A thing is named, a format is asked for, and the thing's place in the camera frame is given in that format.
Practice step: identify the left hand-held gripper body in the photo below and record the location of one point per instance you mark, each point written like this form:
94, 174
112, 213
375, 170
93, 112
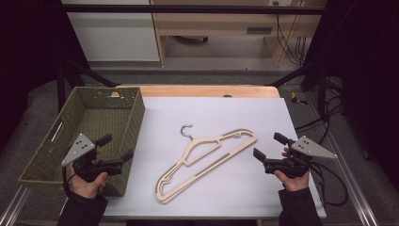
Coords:
94, 168

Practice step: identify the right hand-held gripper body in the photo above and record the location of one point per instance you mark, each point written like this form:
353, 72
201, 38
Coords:
287, 168

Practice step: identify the green woven basket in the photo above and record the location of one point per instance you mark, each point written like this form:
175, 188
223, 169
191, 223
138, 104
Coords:
103, 122

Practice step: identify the person's right hand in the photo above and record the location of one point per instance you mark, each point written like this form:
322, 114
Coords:
295, 183

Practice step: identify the person's left hand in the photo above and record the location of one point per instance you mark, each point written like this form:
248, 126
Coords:
88, 188

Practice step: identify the yellow and black tool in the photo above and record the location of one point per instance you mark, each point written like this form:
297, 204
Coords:
296, 100

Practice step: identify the white table sheet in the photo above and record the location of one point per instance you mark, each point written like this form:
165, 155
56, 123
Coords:
226, 119

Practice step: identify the white cabinet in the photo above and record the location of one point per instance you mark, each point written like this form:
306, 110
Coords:
116, 37

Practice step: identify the light wooden desk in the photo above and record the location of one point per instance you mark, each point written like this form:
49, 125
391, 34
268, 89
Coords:
213, 23

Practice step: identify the aluminium rail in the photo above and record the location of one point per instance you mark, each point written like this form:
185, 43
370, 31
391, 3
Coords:
351, 182
12, 205

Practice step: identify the black slanted frame strut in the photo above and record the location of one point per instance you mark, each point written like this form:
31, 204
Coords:
295, 73
91, 75

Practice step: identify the black horizontal frame bar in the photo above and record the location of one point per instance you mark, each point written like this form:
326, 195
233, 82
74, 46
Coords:
188, 9

